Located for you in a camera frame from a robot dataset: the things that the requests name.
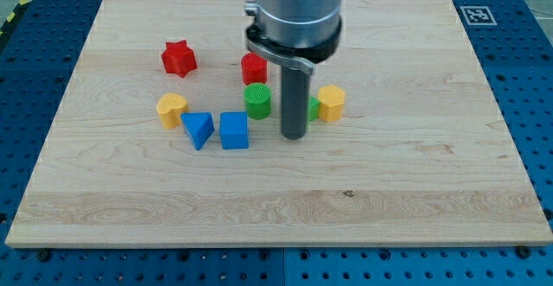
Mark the blue cube block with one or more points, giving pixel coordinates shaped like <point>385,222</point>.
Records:
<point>233,130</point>

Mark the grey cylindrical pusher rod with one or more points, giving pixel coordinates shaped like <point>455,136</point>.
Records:
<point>294,103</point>

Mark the yellow heart block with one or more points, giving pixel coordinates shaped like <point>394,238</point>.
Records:
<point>169,108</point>

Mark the white fiducial marker tag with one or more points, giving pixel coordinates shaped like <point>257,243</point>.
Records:
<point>478,15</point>

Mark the blue triangle block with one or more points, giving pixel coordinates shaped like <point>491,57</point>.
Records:
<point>198,126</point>

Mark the yellow hexagon block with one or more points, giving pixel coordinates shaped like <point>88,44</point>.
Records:
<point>332,102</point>

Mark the light wooden board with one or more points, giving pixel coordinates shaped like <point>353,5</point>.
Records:
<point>421,156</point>

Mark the red cylinder block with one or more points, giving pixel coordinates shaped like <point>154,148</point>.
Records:
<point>254,69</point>

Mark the red star block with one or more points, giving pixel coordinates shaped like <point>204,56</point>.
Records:
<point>178,58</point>

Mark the green star block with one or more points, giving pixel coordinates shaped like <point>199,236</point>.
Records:
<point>313,108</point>

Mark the green cylinder block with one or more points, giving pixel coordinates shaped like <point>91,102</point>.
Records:
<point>257,98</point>

